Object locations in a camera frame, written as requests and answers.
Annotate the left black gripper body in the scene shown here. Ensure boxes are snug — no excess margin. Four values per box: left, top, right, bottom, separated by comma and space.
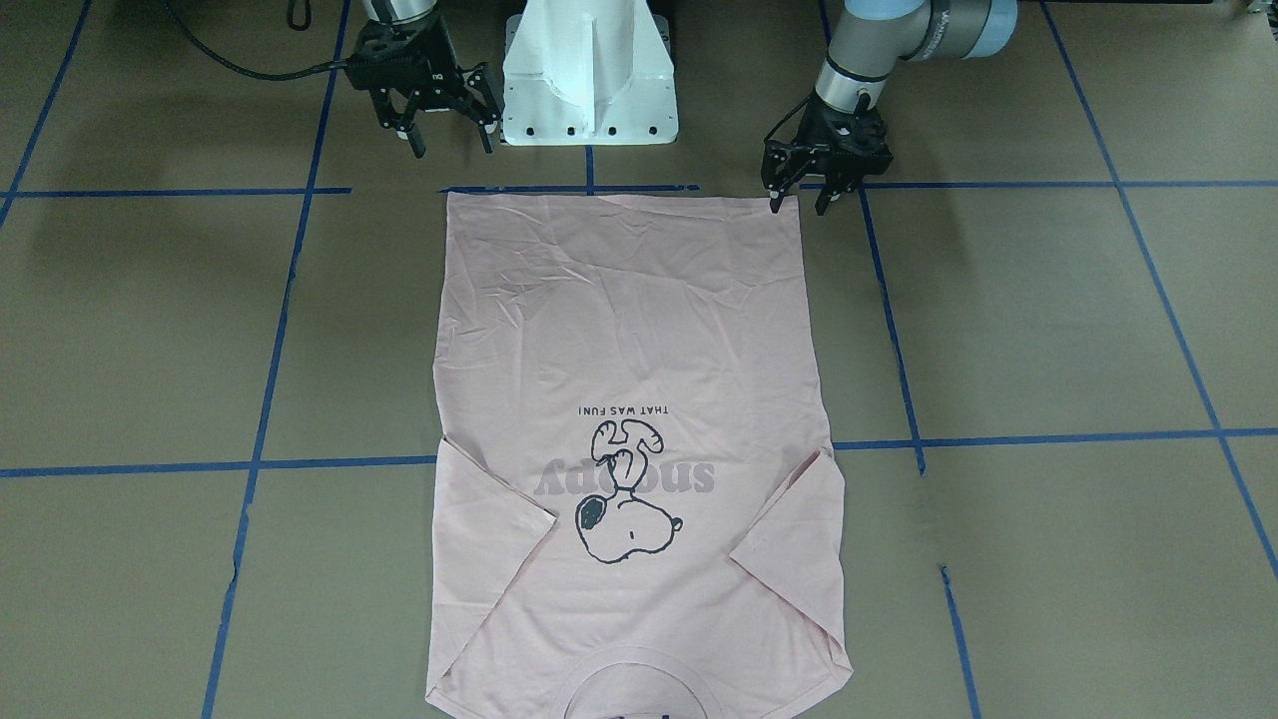
762, 95, 895, 193

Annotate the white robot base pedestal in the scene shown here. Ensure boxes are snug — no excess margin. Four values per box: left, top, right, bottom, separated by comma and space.
501, 1, 679, 146

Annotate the pink printed t-shirt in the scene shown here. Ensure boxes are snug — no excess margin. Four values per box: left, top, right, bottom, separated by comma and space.
424, 193, 852, 718

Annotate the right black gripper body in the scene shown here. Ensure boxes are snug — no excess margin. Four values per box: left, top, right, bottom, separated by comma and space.
345, 20, 498, 132

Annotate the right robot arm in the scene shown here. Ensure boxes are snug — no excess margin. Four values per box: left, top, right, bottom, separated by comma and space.
343, 1, 501, 160

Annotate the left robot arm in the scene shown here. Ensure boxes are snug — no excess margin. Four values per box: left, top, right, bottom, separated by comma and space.
760, 1, 1019, 215

